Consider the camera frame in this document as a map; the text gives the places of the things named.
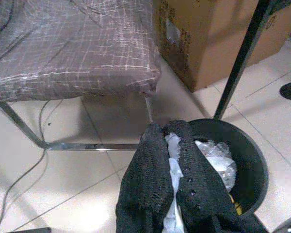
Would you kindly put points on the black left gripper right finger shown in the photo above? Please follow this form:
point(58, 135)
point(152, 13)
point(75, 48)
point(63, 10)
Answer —
point(196, 174)

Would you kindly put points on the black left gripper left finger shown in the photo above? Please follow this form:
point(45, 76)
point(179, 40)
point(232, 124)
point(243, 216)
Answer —
point(145, 174)

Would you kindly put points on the white tissue paper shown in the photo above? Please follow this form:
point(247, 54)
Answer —
point(175, 170)

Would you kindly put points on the black round rubbish bin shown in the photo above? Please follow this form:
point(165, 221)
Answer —
point(249, 165)

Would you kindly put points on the crumpled white plastic wrapper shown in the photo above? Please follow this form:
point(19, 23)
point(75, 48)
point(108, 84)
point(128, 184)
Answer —
point(220, 160)

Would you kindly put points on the yellow wrapper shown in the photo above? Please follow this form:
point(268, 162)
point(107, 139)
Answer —
point(235, 205)

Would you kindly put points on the white table with black legs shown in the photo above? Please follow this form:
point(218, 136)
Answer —
point(242, 58)

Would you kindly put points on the brown cardboard box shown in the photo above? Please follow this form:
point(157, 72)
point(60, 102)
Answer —
point(220, 36)

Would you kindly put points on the grey plaid metal-frame chair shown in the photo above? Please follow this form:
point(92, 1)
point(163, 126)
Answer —
point(70, 48)

